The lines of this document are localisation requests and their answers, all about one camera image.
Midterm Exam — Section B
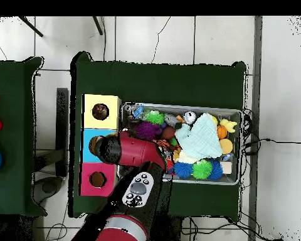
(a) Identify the purple spiky ball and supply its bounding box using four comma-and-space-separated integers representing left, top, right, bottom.
135, 121, 162, 141

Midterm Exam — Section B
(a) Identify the green fuzzy monster toy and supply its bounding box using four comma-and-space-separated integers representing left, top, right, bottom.
192, 159, 214, 181

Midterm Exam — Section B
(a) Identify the green spiky ball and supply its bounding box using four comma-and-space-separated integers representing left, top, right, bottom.
145, 110, 166, 126

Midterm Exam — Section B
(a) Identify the mint green knitted cloth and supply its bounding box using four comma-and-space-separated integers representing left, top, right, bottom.
174, 112, 224, 161

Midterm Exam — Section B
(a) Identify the pale orange round sponge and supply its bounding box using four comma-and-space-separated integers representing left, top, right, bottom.
218, 138, 234, 155

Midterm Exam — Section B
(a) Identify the green covered side table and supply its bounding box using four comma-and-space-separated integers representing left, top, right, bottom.
0, 56, 46, 218

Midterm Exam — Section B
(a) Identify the large blue spiky ball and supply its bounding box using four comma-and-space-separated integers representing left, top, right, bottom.
174, 160, 194, 180

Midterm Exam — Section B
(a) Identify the dark green table cloth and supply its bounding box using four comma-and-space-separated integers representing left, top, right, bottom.
69, 51, 248, 223

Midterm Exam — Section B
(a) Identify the small orange basketball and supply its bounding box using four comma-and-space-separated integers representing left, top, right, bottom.
215, 125, 228, 140

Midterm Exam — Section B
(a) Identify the black cable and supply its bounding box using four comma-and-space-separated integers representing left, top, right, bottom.
242, 136, 301, 151

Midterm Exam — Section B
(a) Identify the black tripod leg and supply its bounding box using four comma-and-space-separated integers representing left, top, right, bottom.
92, 16, 105, 36
17, 16, 45, 38

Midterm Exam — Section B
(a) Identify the clear shallow bin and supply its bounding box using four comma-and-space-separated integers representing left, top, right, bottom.
116, 104, 244, 186

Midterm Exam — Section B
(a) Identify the crushed plastic water bottle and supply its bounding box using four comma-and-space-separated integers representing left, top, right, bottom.
121, 104, 144, 121

